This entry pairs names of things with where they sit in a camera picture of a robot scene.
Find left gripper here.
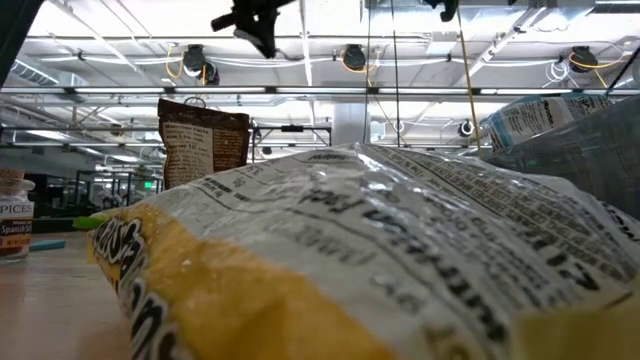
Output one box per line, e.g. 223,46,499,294
209,0,297,60

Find brown snack bag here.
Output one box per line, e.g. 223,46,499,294
157,98,252,192

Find yellow blue ramen packet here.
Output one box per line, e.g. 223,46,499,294
478,92,615,152

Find lime shrimp ramen packet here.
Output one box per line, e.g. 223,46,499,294
71,214,110,232

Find teal silicone spatula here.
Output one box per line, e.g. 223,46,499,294
28,239,67,253

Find white lid spice jar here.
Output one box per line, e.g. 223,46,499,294
0,168,36,264

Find long ceiling light bar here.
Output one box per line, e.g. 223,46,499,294
0,85,640,97

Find white column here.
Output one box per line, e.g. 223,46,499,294
332,102,372,147

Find brown plastic tray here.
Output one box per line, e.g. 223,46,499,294
482,94,640,221

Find yellow white ramen packet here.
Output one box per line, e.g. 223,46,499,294
85,142,640,360

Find yellow cable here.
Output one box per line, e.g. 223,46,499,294
453,3,485,159

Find black power cable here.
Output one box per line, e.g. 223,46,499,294
389,0,402,149

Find thin black cable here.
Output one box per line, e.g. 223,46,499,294
363,0,374,146

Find black metal workstation frame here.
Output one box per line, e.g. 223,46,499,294
251,124,334,164

